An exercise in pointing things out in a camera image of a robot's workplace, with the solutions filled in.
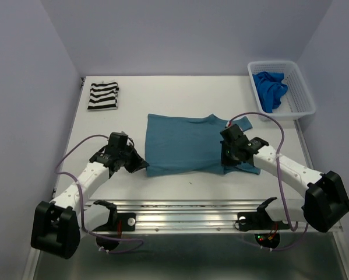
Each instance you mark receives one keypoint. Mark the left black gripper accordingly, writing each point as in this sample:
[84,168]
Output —
[138,163]

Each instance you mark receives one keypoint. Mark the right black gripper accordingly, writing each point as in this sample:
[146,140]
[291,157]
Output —
[224,160]

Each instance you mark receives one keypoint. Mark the teal tank top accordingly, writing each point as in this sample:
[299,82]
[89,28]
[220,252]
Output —
[176,145]

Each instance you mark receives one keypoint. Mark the black white striped tank top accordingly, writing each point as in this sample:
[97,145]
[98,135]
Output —
[103,96]

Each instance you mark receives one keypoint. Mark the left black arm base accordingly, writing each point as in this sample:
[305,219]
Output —
[124,222]

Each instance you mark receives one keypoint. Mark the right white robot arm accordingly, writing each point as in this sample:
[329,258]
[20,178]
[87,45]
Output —
[324,199]

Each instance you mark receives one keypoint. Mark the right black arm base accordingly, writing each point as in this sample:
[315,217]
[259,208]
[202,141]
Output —
[268,231]

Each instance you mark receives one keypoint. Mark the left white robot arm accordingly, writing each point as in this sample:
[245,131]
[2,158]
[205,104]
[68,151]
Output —
[59,225]

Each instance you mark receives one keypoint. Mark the blue tank top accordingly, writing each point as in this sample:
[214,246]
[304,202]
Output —
[270,89]

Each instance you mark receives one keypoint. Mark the white plastic basket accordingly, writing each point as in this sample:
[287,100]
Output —
[297,102]

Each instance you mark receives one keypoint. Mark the aluminium mounting rail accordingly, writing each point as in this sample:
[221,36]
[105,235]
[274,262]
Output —
[177,217]

